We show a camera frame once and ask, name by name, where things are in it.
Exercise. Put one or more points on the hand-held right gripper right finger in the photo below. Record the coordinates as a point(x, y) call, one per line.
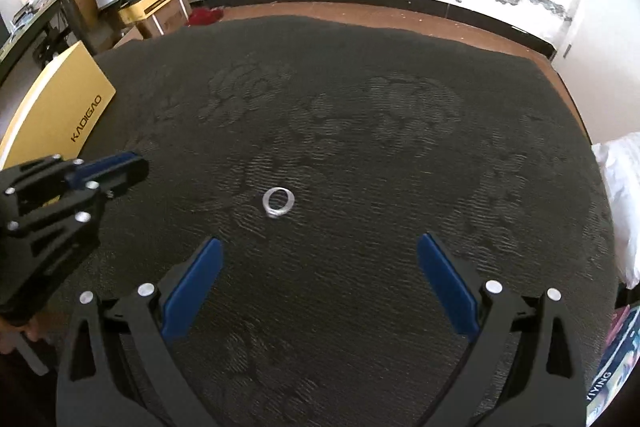
point(447, 282)

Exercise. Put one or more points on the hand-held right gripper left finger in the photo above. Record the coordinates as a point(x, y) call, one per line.
point(192, 287)

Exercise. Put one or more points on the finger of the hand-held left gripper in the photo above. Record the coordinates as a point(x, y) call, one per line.
point(102, 164)
point(127, 179)

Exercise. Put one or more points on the large yellow cardboard box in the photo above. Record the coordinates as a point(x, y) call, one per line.
point(55, 112)

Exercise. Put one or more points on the person's left hand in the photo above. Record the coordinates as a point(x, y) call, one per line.
point(27, 337)

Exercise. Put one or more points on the dark desk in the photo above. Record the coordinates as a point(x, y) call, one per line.
point(30, 27)

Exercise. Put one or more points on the dark floral patterned mat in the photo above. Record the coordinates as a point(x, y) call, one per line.
point(350, 157)

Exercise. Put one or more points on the small yellow box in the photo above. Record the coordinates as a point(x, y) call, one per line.
point(145, 7)

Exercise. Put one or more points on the red cloth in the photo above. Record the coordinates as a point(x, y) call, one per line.
point(205, 17)

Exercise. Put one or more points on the colourful printed box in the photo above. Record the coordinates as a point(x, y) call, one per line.
point(617, 367)

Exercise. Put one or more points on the white printed plastic bag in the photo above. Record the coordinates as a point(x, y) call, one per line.
point(622, 207)

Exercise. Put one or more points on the white door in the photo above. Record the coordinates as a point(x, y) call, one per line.
point(610, 57)

